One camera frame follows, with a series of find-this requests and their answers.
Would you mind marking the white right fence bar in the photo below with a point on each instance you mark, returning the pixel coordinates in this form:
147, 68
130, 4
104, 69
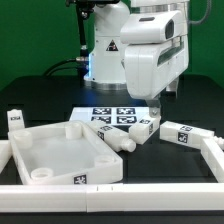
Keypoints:
214, 157

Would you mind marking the white desk top tray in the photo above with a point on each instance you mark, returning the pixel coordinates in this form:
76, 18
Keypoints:
64, 153

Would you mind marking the white front fence bar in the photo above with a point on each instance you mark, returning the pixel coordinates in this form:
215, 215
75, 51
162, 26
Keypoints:
114, 197

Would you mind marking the black camera pole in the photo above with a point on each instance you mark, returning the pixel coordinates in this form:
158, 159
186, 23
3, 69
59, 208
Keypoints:
83, 10

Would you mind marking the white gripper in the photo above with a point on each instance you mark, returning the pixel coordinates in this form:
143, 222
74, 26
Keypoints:
149, 68

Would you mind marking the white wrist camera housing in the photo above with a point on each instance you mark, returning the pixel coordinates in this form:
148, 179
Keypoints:
150, 28

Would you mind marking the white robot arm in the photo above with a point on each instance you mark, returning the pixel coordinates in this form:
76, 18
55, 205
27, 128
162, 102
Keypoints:
106, 69

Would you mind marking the white marker sheet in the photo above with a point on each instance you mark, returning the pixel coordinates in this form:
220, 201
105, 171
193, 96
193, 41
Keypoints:
117, 116

